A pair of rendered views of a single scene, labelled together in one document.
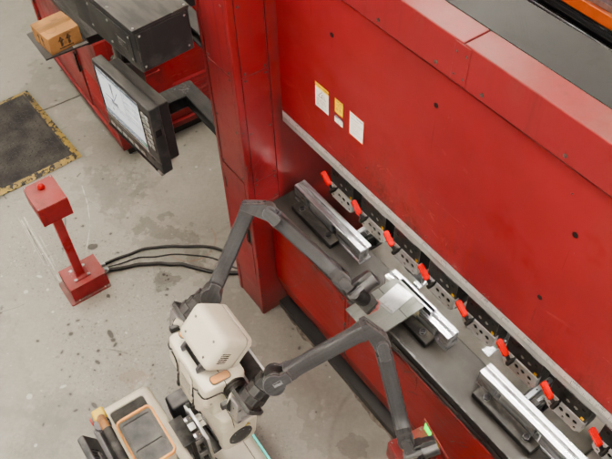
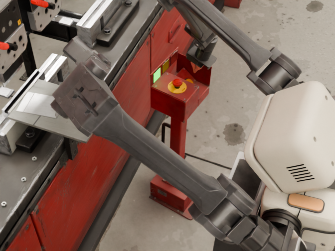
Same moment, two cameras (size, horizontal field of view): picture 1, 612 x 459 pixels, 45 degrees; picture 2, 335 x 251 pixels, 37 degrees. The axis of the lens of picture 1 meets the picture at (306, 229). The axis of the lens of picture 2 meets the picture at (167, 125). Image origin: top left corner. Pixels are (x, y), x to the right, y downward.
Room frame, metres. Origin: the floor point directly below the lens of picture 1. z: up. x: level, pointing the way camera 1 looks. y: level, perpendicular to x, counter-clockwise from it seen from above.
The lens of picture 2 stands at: (2.00, 0.73, 2.10)
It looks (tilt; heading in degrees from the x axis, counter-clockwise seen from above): 48 degrees down; 234
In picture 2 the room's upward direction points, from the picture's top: 2 degrees clockwise
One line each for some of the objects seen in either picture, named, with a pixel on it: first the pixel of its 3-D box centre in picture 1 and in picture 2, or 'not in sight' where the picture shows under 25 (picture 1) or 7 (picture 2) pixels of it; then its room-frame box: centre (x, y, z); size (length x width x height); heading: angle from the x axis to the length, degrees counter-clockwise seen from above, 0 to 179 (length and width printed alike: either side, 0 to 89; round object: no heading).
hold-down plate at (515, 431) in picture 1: (504, 419); (118, 20); (1.20, -0.72, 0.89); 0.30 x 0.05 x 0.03; 34
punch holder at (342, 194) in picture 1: (349, 187); not in sight; (2.08, -0.19, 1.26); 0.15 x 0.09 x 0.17; 34
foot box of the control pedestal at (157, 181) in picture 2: not in sight; (180, 188); (1.11, -0.37, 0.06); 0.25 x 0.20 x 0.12; 113
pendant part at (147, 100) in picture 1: (138, 111); not in sight; (2.42, 0.69, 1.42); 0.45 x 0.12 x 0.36; 39
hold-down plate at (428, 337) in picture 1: (405, 318); (47, 116); (1.67, -0.40, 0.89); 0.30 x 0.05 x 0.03; 34
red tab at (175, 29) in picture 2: not in sight; (175, 29); (0.80, -0.87, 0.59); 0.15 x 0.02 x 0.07; 34
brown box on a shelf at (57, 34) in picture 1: (55, 30); not in sight; (3.58, 1.38, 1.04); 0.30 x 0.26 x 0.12; 33
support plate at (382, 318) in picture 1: (384, 308); (61, 109); (1.65, -0.31, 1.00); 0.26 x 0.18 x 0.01; 124
